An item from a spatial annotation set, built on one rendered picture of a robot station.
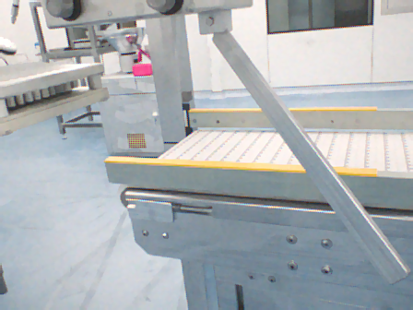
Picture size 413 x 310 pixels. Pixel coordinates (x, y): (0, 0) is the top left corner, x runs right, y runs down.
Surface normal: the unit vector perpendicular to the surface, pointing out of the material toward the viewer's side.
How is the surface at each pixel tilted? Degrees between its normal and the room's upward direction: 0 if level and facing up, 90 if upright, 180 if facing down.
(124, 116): 90
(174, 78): 90
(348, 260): 90
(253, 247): 90
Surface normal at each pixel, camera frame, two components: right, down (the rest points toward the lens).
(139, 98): -0.30, 0.38
